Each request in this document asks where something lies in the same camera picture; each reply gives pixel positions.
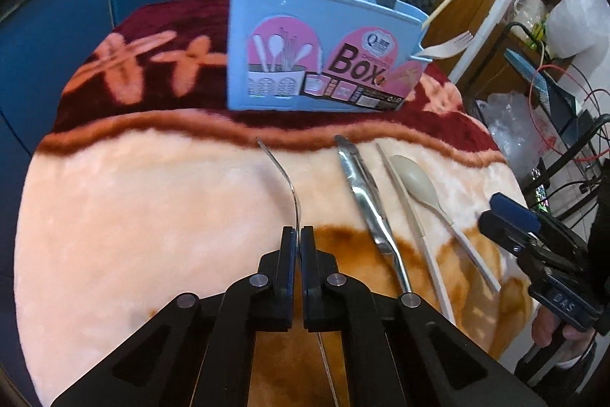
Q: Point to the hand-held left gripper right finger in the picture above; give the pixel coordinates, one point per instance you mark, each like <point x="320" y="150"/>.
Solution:
<point x="309" y="273"/>

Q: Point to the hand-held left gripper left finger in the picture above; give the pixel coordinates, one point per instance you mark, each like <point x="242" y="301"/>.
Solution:
<point x="287" y="273"/>

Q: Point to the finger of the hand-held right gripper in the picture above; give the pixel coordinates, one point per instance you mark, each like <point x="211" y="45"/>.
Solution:
<point x="505" y="233"/>
<point x="517" y="211"/>

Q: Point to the white plastic fork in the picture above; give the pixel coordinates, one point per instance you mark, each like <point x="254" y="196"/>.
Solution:
<point x="448" y="47"/>

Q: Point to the wooden chopstick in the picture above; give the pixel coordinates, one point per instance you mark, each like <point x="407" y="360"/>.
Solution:
<point x="441" y="9"/>

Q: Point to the light blue utensil box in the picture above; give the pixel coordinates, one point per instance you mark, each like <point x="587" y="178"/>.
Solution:
<point x="286" y="6"/>

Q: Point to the person's right forearm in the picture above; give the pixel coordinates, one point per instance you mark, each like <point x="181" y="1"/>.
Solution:
<point x="562" y="369"/>

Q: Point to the person's right hand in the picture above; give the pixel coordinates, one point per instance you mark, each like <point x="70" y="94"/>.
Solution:
<point x="548" y="330"/>

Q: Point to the white plastic knife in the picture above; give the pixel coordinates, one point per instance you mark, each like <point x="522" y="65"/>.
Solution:
<point x="419" y="235"/>

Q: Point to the clear plastic bag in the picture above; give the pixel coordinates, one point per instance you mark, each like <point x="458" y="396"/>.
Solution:
<point x="505" y="125"/>

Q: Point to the steel table knife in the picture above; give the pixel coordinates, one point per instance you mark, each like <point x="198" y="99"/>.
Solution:
<point x="367" y="202"/>

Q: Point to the black metal rack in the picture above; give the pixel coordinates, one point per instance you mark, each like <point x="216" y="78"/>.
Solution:
<point x="572" y="125"/>

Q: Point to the beige plastic spoon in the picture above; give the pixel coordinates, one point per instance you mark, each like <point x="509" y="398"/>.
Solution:
<point x="414" y="178"/>

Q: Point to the red and peach plush blanket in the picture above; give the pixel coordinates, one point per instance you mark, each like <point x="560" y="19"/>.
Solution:
<point x="143" y="206"/>

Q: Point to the white plastic bag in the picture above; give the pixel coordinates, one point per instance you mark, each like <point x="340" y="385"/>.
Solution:
<point x="579" y="21"/>

